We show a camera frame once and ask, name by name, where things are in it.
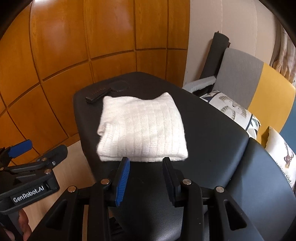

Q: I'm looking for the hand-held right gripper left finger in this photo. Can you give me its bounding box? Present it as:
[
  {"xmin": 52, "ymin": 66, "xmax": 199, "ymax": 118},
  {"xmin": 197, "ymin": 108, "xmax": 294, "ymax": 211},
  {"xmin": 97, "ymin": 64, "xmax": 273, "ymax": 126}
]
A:
[{"xmin": 30, "ymin": 157, "xmax": 130, "ymax": 241}]

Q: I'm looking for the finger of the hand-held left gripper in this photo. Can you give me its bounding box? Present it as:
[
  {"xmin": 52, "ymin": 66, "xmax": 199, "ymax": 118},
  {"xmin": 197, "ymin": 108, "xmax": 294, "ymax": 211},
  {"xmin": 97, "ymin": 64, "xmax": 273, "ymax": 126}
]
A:
[
  {"xmin": 0, "ymin": 145, "xmax": 68, "ymax": 186},
  {"xmin": 0, "ymin": 139, "xmax": 33, "ymax": 167}
]

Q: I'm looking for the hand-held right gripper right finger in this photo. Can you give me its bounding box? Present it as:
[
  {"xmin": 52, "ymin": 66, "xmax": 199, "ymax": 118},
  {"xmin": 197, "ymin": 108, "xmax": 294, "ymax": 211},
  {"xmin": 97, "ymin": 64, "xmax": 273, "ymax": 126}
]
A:
[{"xmin": 162, "ymin": 157, "xmax": 262, "ymax": 241}]

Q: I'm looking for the white knitted sweater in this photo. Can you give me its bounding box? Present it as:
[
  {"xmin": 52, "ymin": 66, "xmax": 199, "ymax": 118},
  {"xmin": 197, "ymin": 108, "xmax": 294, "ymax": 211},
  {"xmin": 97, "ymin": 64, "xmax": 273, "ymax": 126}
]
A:
[{"xmin": 96, "ymin": 92, "xmax": 189, "ymax": 163}]

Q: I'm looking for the person's left hand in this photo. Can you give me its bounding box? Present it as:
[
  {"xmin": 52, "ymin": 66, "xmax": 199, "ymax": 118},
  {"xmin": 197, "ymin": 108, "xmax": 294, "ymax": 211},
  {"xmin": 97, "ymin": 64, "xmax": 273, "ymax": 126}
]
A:
[{"xmin": 19, "ymin": 209, "xmax": 32, "ymax": 241}]

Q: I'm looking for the black remote control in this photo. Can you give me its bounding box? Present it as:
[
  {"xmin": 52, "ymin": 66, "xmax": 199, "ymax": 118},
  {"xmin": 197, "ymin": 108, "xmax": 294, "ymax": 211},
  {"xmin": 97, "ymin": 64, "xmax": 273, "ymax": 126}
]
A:
[{"xmin": 85, "ymin": 87, "xmax": 111, "ymax": 103}]

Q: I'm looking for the cat print pillow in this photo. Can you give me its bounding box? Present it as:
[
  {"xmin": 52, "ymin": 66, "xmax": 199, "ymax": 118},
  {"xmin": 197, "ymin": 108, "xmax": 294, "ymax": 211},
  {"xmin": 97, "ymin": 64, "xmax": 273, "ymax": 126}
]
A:
[{"xmin": 199, "ymin": 90, "xmax": 261, "ymax": 139}]

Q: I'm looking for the deer print pillow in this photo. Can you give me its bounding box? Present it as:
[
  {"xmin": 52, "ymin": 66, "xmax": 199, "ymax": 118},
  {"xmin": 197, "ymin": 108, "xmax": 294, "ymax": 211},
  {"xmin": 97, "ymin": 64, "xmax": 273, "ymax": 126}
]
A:
[{"xmin": 265, "ymin": 126, "xmax": 296, "ymax": 193}]

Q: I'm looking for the grey yellow blue sofa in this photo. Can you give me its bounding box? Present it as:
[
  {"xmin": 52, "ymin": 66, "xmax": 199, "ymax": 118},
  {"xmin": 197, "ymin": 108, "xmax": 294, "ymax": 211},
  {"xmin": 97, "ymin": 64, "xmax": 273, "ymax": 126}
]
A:
[{"xmin": 183, "ymin": 47, "xmax": 296, "ymax": 149}]

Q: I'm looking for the black rolled mat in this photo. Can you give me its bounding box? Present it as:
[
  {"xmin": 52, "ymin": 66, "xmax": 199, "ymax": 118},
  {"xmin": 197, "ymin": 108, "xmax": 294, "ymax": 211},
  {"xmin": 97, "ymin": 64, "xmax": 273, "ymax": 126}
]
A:
[{"xmin": 200, "ymin": 32, "xmax": 232, "ymax": 80}]

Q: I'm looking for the beige patterned curtain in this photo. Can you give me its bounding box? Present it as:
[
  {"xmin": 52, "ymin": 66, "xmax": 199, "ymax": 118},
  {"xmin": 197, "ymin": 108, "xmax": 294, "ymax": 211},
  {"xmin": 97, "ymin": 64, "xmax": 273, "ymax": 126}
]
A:
[{"xmin": 272, "ymin": 23, "xmax": 296, "ymax": 84}]

